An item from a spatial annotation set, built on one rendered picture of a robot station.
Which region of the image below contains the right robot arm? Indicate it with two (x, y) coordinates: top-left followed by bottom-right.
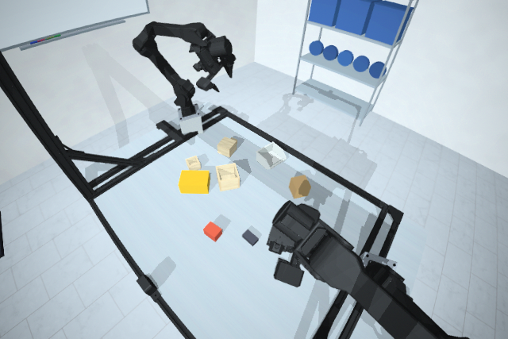
(267, 200), (470, 339)

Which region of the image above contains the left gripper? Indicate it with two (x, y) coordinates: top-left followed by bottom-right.
(196, 54), (236, 92)

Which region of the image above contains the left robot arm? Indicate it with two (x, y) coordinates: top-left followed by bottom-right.
(133, 21), (233, 117)

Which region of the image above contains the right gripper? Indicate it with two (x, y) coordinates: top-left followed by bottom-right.
(273, 203), (321, 287)

